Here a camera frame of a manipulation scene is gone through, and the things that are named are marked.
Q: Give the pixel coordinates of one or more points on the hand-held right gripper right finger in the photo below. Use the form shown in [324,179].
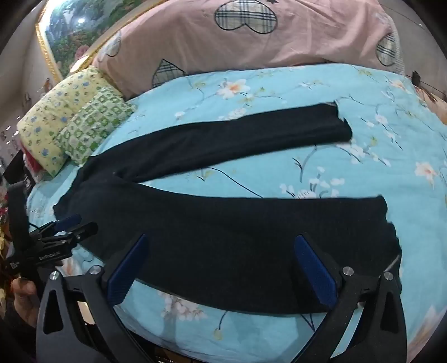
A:
[314,268]

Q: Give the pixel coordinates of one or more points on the black pants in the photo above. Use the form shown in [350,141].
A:
[227,244]

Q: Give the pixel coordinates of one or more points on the yellow printed pillow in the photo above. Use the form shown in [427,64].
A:
[52,111]

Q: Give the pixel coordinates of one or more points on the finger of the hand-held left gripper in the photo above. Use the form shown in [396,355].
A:
[68,222]
[82,231]

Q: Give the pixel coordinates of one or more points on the small black object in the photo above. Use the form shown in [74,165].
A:
[416,77]

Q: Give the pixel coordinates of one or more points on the green checked pillow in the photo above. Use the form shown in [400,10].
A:
[94,125]

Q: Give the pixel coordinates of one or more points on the person's left hand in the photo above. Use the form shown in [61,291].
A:
[24,296]

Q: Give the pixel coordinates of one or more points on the person's left forearm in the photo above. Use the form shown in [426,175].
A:
[14,335]

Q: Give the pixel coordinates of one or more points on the blue floral bedsheet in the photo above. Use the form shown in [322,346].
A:
[279,167]

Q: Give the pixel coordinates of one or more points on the red cloth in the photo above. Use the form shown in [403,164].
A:
[33,165]

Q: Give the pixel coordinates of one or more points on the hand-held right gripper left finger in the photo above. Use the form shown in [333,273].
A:
[125,265]

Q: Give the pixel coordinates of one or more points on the gold framed landscape painting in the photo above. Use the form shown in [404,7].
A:
[66,31]

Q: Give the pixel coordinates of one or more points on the pink quilt with plaid hearts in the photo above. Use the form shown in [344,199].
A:
[244,42]

